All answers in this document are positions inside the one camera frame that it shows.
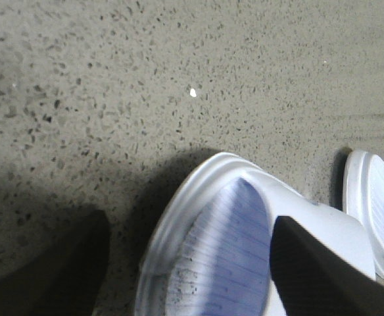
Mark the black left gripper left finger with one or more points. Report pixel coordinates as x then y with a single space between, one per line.
66 278

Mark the light blue slipper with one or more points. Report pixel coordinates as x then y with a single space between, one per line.
209 253
363 199

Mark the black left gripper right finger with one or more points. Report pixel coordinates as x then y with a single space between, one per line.
312 280

